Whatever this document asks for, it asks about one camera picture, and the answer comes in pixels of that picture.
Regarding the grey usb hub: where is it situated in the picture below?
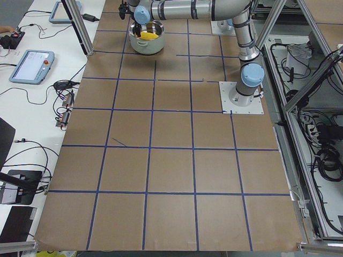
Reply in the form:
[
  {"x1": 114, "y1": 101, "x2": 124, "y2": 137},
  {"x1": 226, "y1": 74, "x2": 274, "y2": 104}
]
[
  {"x1": 55, "y1": 111, "x2": 70, "y2": 129},
  {"x1": 62, "y1": 93, "x2": 74, "y2": 107}
]

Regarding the far blue teach pendant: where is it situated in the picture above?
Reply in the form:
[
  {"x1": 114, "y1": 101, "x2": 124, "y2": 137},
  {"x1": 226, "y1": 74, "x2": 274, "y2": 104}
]
[{"x1": 49, "y1": 1, "x2": 71, "y2": 24}]

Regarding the near blue teach pendant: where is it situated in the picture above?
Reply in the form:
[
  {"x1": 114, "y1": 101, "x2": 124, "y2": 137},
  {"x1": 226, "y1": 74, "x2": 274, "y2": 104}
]
[{"x1": 9, "y1": 49, "x2": 55, "y2": 85}]

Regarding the black device with red button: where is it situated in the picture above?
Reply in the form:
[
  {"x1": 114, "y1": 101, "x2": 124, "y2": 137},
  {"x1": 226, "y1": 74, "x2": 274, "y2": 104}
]
[{"x1": 1, "y1": 31, "x2": 25, "y2": 50}]

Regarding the black camera stand base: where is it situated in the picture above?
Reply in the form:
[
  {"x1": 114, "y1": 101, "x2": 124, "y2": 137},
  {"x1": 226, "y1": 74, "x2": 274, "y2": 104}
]
[{"x1": 1, "y1": 170, "x2": 42, "y2": 205}]

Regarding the aluminium frame post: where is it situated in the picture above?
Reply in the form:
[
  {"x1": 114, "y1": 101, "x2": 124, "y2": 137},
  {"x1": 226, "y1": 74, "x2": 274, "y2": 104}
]
[{"x1": 61, "y1": 0, "x2": 94, "y2": 56}]

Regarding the black laptop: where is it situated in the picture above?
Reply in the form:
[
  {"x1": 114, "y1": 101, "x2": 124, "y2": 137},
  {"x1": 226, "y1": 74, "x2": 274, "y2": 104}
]
[{"x1": 1, "y1": 206, "x2": 36, "y2": 243}]

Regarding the brown paper table cover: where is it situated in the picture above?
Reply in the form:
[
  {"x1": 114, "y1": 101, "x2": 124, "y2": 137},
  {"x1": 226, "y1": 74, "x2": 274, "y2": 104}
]
[{"x1": 35, "y1": 1, "x2": 302, "y2": 252}]

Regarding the white box in cabinet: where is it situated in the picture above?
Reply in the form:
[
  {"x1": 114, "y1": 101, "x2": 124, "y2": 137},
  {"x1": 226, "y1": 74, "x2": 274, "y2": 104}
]
[{"x1": 285, "y1": 43, "x2": 312, "y2": 75}]

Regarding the black power adapter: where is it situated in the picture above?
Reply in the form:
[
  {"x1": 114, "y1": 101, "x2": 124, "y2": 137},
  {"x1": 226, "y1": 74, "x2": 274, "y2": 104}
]
[{"x1": 82, "y1": 13, "x2": 99, "y2": 22}]

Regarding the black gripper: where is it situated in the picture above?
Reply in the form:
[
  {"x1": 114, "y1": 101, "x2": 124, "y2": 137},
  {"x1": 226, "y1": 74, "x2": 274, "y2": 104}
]
[{"x1": 135, "y1": 22, "x2": 141, "y2": 35}]

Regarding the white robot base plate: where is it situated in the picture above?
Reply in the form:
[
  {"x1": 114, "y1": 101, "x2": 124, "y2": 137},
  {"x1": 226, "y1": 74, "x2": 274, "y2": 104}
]
[{"x1": 219, "y1": 81, "x2": 264, "y2": 115}]

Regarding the blue teach pendant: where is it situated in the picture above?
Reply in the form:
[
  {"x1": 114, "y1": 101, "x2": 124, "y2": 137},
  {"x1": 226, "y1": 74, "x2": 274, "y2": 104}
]
[
  {"x1": 49, "y1": 1, "x2": 71, "y2": 24},
  {"x1": 9, "y1": 49, "x2": 55, "y2": 85}
]

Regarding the aluminium frame rail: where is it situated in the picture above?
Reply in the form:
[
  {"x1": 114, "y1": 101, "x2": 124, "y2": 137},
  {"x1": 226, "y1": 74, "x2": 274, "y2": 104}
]
[{"x1": 1, "y1": 240, "x2": 37, "y2": 256}]

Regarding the pale green cooking pot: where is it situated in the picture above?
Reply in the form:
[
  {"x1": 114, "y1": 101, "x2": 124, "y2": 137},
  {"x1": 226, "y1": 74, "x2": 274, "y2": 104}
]
[{"x1": 129, "y1": 20, "x2": 165, "y2": 55}]

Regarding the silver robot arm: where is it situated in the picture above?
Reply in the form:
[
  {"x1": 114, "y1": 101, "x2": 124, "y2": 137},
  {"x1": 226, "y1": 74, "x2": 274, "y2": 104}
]
[{"x1": 118, "y1": 0, "x2": 265, "y2": 107}]

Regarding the black mouse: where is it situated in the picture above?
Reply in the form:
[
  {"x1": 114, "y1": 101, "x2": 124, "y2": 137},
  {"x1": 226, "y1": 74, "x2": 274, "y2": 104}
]
[{"x1": 53, "y1": 81, "x2": 72, "y2": 90}]

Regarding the yellow corn cob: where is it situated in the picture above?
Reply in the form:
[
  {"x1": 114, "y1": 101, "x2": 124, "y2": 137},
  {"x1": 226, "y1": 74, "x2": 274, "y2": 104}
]
[{"x1": 139, "y1": 32, "x2": 159, "y2": 41}]

